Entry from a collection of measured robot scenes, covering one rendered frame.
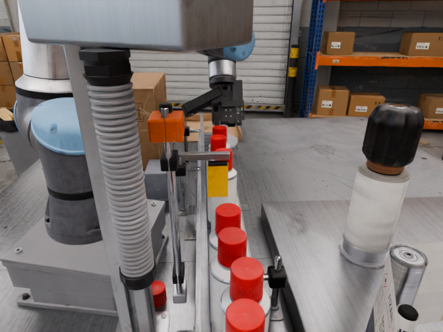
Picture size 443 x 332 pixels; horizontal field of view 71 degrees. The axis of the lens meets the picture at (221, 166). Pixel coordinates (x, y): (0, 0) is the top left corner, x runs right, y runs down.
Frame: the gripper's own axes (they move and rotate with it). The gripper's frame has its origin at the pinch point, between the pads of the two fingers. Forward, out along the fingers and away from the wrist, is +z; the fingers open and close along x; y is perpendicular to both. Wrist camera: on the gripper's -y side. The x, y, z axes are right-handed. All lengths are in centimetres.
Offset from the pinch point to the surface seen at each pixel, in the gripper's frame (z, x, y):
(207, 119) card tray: -27, 76, -1
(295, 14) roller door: -219, 304, 121
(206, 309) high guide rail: 24.5, -38.9, -3.7
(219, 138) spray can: -1.4, -18.6, -0.2
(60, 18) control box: -4, -58, -14
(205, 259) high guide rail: 19.9, -30.9, -3.6
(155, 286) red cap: 26.1, -21.9, -12.9
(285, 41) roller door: -193, 324, 112
